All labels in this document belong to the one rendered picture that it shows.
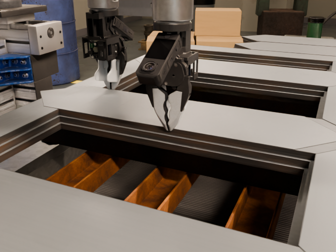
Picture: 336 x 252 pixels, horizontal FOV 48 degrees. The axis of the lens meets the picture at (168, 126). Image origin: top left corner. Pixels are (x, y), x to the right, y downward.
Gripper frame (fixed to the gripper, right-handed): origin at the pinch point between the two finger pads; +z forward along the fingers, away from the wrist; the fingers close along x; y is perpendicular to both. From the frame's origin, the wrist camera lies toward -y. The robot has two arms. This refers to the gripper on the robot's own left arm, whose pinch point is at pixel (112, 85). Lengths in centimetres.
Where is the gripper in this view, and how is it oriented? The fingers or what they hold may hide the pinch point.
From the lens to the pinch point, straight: 103.9
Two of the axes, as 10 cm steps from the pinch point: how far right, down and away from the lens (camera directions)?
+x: 9.1, 1.6, -3.7
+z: 0.0, 9.2, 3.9
